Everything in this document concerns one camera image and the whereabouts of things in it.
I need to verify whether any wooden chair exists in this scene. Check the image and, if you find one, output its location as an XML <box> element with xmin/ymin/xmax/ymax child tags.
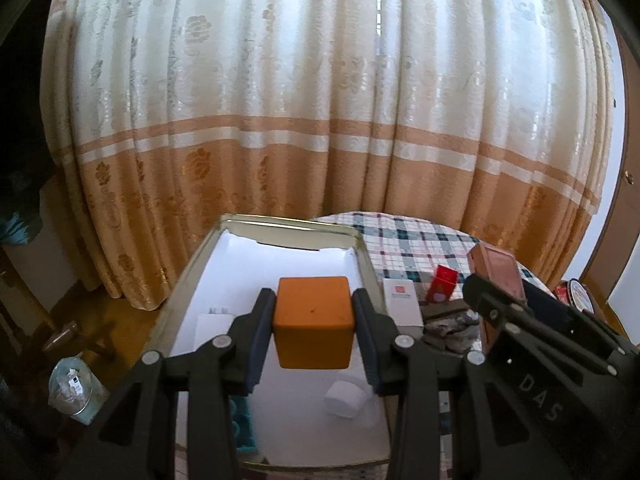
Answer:
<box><xmin>0</xmin><ymin>245</ymin><xmax>118</xmax><ymax>361</ymax></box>

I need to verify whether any copper brown box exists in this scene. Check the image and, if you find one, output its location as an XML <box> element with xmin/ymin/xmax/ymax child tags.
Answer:
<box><xmin>467</xmin><ymin>242</ymin><xmax>526</xmax><ymax>356</ymax></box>

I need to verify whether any teal cloth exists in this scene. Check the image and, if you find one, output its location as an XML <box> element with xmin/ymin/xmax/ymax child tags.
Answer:
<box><xmin>0</xmin><ymin>212</ymin><xmax>43</xmax><ymax>246</ymax></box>

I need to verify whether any grey stone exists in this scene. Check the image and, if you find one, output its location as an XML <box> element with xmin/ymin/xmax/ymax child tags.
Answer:
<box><xmin>422</xmin><ymin>310</ymin><xmax>483</xmax><ymax>356</ymax></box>

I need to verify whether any cream and orange floral curtain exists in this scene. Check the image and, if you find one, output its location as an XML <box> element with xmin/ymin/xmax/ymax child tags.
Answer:
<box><xmin>40</xmin><ymin>0</ymin><xmax>618</xmax><ymax>311</ymax></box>

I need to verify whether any teal studded building block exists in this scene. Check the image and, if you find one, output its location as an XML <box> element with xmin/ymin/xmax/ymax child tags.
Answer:
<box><xmin>229</xmin><ymin>394</ymin><xmax>258</xmax><ymax>453</ymax></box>

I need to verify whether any gold metal tin tray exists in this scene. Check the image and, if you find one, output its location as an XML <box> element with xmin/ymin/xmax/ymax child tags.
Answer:
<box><xmin>150</xmin><ymin>213</ymin><xmax>396</xmax><ymax>471</ymax></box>

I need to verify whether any clear plastic bag on floor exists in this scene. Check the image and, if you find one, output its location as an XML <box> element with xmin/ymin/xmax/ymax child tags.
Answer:
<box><xmin>48</xmin><ymin>355</ymin><xmax>110</xmax><ymax>426</ymax></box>

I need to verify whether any orange cube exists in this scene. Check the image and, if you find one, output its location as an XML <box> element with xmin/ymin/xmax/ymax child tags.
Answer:
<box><xmin>272</xmin><ymin>276</ymin><xmax>356</xmax><ymax>372</ymax></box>

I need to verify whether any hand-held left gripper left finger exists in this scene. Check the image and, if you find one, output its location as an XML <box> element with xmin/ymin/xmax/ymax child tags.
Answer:
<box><xmin>57</xmin><ymin>287</ymin><xmax>277</xmax><ymax>480</ymax></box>

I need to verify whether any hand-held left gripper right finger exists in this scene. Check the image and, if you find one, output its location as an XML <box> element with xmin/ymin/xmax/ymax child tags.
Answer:
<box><xmin>351</xmin><ymin>288</ymin><xmax>517</xmax><ymax>480</ymax></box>

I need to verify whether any dark hanging clothing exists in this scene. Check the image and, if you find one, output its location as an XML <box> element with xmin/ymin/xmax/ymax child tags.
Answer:
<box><xmin>0</xmin><ymin>10</ymin><xmax>56</xmax><ymax>221</ymax></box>

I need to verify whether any round printed tin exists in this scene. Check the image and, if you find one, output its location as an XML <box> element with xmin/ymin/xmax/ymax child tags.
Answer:
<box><xmin>555</xmin><ymin>277</ymin><xmax>596</xmax><ymax>313</ymax></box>

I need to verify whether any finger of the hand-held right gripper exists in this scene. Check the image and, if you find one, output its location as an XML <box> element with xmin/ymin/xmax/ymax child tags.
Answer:
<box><xmin>522</xmin><ymin>280</ymin><xmax>631</xmax><ymax>357</ymax></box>
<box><xmin>462</xmin><ymin>274</ymin><xmax>631</xmax><ymax>378</ymax></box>

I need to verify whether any white box with red logo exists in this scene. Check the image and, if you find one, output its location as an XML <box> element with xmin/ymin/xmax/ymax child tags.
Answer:
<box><xmin>382</xmin><ymin>280</ymin><xmax>425</xmax><ymax>341</ymax></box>

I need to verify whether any white square box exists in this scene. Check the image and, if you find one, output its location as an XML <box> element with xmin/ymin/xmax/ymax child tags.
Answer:
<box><xmin>324</xmin><ymin>380</ymin><xmax>366</xmax><ymax>418</ymax></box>

